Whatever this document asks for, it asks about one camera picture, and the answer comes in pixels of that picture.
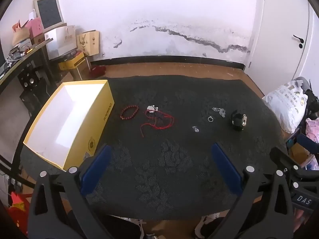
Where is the red string pendant necklace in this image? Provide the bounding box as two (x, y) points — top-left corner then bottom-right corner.
(140, 105), (175, 138)

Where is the white door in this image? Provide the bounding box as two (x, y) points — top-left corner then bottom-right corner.
(249, 0), (319, 100)

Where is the red paper bag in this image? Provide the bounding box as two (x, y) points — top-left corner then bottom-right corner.
(7, 191), (32, 232)

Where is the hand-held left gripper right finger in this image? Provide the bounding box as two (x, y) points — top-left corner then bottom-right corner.
(211, 143), (294, 239)

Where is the dark patterned tablecloth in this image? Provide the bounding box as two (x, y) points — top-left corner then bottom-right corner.
(20, 75), (289, 221)

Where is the tangle of desk cables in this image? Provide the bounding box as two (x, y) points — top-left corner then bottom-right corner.
(4, 43), (33, 68)

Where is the yellow cardboard box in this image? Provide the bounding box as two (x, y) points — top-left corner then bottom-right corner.
(23, 80), (115, 172)

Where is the yellow carton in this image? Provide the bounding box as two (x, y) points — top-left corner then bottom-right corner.
(58, 52), (87, 72)

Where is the pink packet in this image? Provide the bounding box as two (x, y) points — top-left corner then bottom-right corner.
(305, 118), (319, 143)

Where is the white plastic bag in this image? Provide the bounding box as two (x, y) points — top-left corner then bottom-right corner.
(262, 81), (309, 134)

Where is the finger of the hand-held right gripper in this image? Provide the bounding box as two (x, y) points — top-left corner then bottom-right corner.
(297, 133), (319, 153)
(270, 146), (303, 177)

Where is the pink box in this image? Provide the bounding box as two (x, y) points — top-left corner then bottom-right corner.
(25, 17), (45, 38)

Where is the red bead bracelet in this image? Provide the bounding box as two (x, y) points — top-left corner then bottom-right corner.
(120, 105), (139, 119)

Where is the black and gold watch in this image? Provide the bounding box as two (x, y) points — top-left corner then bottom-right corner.
(229, 110), (249, 131)

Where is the brown cardboard box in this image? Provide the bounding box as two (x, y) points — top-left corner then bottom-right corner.
(69, 58), (92, 81)

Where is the small cardboard box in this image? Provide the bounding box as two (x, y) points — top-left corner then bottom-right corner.
(288, 142), (316, 168)

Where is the beige woven bag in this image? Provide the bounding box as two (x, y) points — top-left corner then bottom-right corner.
(12, 21), (32, 47)

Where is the black desk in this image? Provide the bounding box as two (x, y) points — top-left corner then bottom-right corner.
(0, 38), (61, 120)

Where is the white gift bag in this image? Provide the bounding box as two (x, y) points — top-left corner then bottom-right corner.
(44, 25), (78, 60)

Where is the red cloth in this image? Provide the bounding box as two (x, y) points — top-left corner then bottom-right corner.
(90, 66), (106, 78)

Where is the grey cloth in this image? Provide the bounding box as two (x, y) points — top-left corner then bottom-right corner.
(291, 76), (311, 90)

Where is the white framed board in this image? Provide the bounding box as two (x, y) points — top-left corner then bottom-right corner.
(33, 0), (65, 29)

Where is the white sneaker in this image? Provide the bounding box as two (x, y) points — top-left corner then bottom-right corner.
(122, 216), (145, 239)
(194, 214), (225, 239)

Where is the black door handle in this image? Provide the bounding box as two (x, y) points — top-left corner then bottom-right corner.
(293, 35), (305, 49)

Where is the dark cloth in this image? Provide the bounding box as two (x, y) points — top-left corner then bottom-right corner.
(302, 89), (319, 120)

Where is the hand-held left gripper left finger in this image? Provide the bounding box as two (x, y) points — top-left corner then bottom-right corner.
(27, 144), (140, 239)

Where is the brown paper bag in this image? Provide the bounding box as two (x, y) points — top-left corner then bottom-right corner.
(76, 30), (100, 57)

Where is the silver chain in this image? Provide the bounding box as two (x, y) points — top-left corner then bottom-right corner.
(212, 107), (226, 118)

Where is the black speaker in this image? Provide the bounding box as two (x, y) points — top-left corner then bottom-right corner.
(17, 69), (38, 90)

